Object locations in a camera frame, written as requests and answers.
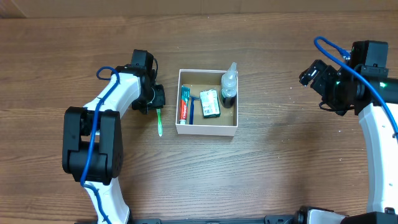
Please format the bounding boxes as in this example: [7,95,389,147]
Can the green toothbrush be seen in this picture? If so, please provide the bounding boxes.
[156,109,163,137]

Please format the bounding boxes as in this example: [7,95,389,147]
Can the teal toothpaste tube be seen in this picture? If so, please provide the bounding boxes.
[179,86,190,124]

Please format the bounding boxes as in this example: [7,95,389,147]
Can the blue disposable razor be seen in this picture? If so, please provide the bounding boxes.
[189,95,200,125]

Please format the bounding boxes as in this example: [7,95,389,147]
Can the white green soap packet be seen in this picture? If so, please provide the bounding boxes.
[200,89,221,118]

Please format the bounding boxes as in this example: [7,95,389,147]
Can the clear spray bottle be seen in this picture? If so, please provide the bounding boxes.
[220,62,238,108]

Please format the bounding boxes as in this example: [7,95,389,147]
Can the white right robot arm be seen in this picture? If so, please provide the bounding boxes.
[294,60,397,223]

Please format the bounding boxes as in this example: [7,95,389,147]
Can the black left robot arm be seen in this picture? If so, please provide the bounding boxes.
[62,64,165,223]

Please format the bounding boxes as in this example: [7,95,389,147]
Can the white cardboard box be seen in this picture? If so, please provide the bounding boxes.
[175,69,239,136]

